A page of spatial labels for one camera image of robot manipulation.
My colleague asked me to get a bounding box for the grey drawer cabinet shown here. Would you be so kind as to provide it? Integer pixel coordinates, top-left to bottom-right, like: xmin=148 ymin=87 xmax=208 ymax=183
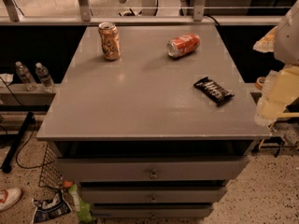
xmin=38 ymin=24 xmax=269 ymax=218

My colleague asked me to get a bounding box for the green bottle on floor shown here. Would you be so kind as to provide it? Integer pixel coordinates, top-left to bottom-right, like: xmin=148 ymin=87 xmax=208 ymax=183
xmin=63 ymin=180 xmax=96 ymax=224

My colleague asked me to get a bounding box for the wire mesh rack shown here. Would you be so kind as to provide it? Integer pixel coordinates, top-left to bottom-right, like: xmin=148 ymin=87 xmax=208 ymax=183
xmin=38 ymin=145 xmax=63 ymax=189

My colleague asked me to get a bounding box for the black rxbar chocolate wrapper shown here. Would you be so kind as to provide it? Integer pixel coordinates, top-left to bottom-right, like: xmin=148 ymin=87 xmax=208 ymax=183
xmin=193 ymin=77 xmax=234 ymax=106

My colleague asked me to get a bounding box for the black chip bag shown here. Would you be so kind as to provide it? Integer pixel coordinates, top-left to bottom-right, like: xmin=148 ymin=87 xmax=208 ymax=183
xmin=32 ymin=190 xmax=72 ymax=224

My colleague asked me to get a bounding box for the tape roll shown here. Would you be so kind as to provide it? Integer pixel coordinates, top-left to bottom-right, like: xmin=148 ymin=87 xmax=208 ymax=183
xmin=255 ymin=77 xmax=265 ymax=90

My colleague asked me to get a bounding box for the yellow stand frame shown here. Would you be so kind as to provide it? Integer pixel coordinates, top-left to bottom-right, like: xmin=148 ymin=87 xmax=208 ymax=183
xmin=255 ymin=118 xmax=299 ymax=156

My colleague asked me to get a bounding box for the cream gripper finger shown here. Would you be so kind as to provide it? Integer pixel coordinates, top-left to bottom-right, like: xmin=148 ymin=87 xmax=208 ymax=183
xmin=254 ymin=71 xmax=286 ymax=126
xmin=253 ymin=26 xmax=277 ymax=53

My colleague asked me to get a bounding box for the black cable on floor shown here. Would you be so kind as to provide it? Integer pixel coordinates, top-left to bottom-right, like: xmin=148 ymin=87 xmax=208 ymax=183
xmin=0 ymin=77 xmax=55 ymax=170

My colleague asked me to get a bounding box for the right clear water bottle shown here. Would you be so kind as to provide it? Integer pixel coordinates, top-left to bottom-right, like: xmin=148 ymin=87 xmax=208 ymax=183
xmin=36 ymin=63 xmax=55 ymax=92

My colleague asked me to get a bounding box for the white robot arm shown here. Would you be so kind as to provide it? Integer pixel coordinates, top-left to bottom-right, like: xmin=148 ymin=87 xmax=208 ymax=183
xmin=253 ymin=1 xmax=299 ymax=126

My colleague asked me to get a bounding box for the orange standing soda can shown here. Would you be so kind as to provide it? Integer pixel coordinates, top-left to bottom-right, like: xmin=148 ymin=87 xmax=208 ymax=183
xmin=98 ymin=22 xmax=121 ymax=61

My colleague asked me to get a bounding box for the red coke can lying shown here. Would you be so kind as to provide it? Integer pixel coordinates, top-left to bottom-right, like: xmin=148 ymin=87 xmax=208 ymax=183
xmin=166 ymin=33 xmax=200 ymax=58

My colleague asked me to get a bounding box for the left clear water bottle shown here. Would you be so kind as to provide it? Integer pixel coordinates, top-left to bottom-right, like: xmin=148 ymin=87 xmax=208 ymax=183
xmin=16 ymin=62 xmax=37 ymax=91

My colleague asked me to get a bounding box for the white sneaker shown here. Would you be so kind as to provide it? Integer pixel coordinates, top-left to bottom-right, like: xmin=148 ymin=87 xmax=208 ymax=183
xmin=0 ymin=188 xmax=22 ymax=212

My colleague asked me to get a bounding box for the black bar on floor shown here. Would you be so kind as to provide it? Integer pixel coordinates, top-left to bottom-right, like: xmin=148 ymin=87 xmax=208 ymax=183
xmin=1 ymin=112 xmax=34 ymax=174

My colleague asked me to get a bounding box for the clear water bottle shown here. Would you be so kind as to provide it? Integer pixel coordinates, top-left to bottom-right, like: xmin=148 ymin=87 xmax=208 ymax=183
xmin=36 ymin=63 xmax=55 ymax=92
xmin=16 ymin=62 xmax=37 ymax=91

